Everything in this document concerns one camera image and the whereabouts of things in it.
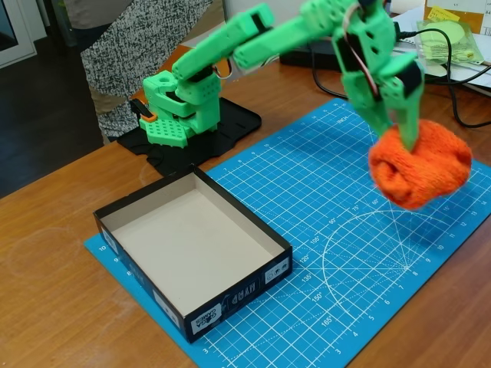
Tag white paper sheets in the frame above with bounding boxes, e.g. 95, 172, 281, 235
390, 12, 491, 97

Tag person in speckled garment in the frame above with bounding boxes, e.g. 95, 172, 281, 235
63, 0, 228, 147

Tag black cardboard box white inside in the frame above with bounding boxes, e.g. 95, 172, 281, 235
93, 163, 294, 344

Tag orange black table clamp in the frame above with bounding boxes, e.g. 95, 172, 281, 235
129, 98, 157, 123

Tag blue cutting mat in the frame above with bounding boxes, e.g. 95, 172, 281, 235
83, 97, 491, 368

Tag clear bag green parts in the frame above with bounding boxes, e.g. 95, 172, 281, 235
416, 18, 486, 68

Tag orange terry cloth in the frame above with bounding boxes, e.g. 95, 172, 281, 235
367, 118, 474, 211

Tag red white black servo wire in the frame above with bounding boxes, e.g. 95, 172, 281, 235
342, 5, 385, 103

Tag yellow sticky note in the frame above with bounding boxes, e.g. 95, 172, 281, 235
427, 5, 461, 25

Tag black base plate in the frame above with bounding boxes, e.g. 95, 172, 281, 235
117, 95, 263, 178

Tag brown cardboard box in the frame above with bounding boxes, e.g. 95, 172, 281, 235
424, 0, 491, 35

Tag white door frame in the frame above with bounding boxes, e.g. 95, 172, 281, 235
0, 0, 36, 69

